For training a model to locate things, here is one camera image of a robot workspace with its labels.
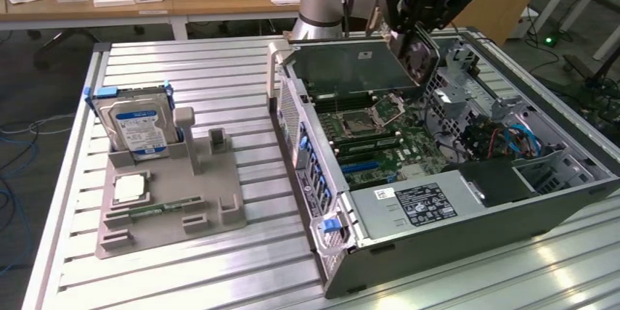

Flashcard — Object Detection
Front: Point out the graphics card with fan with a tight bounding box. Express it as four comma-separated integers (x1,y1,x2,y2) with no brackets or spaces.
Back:
366,7,441,86

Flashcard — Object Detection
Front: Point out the metal disk bay cage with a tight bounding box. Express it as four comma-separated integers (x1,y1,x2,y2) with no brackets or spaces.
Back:
421,39,533,133

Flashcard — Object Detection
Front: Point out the open socket cover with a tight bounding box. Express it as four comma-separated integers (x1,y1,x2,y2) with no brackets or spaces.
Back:
370,93,406,122

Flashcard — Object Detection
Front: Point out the CPU socket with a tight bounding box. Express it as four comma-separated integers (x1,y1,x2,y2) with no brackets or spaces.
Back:
337,108,377,136

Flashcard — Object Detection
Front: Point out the installed RAM stick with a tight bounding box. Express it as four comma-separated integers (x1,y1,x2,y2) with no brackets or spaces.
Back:
333,136,401,155

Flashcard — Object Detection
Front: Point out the green motherboard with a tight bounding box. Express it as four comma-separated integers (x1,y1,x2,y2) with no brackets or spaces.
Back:
309,86,461,191

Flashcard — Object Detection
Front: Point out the blue expansion slot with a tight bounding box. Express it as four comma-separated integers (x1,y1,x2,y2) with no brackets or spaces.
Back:
340,160,380,175

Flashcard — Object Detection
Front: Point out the grey power supply unit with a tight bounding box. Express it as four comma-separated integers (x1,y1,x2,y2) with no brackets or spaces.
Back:
348,171,486,249

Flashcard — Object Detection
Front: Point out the hard disk with blue carrier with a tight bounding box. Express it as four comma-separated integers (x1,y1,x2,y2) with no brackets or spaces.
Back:
84,83,177,162

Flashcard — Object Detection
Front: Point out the open grey PC case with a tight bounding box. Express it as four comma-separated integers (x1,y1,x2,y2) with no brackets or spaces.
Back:
265,28,620,300

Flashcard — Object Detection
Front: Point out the black office chair base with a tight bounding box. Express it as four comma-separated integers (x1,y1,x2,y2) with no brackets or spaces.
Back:
26,28,101,70

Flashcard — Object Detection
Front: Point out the silver CPU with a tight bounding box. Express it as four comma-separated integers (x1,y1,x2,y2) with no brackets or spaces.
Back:
112,174,153,206

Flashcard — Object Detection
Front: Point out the green RAM stick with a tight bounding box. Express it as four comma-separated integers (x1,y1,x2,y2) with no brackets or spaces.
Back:
108,197,204,219

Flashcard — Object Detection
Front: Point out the grey parts rack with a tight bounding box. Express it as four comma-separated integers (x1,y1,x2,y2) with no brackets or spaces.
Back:
93,106,248,260

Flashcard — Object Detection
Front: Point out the black wire inside case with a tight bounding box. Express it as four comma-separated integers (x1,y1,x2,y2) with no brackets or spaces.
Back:
421,106,466,164

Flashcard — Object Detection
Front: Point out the blue disk wire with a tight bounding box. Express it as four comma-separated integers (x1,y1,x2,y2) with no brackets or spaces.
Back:
501,124,544,159

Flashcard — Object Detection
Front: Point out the blue floor cable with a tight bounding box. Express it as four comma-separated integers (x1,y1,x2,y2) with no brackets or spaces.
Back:
0,131,41,274

